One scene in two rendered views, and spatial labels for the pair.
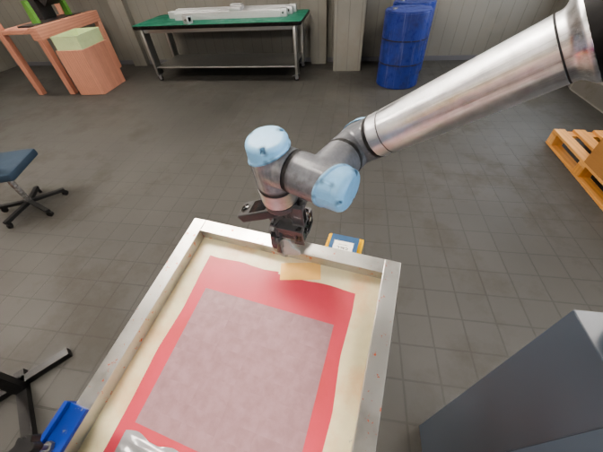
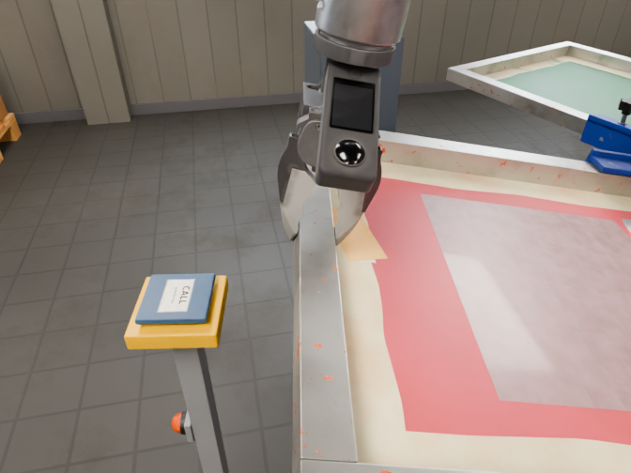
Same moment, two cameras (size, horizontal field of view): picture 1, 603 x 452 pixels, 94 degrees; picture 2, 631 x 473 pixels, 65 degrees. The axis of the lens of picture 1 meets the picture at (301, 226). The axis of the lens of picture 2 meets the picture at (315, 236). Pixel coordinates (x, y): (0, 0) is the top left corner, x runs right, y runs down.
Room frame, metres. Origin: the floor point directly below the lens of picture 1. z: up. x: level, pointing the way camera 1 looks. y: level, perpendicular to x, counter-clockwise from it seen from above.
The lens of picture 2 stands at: (0.65, 0.43, 1.47)
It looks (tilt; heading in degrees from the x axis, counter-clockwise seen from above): 36 degrees down; 247
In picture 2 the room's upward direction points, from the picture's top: straight up
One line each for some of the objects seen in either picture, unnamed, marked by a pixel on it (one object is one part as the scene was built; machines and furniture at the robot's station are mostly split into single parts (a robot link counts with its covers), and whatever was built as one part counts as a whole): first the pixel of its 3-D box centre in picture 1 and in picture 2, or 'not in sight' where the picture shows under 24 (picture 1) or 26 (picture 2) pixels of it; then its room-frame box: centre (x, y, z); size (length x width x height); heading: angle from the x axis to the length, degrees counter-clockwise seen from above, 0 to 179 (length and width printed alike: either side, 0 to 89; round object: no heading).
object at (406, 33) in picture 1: (405, 41); not in sight; (5.20, -1.90, 0.50); 1.36 x 0.84 x 1.00; 169
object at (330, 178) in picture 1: (326, 176); not in sight; (0.38, -0.05, 1.45); 0.11 x 0.11 x 0.08; 53
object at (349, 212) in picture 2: (289, 249); (346, 200); (0.44, 0.03, 1.19); 0.06 x 0.03 x 0.09; 69
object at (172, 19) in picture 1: (227, 42); not in sight; (5.95, 1.08, 0.51); 2.87 x 1.07 x 1.03; 79
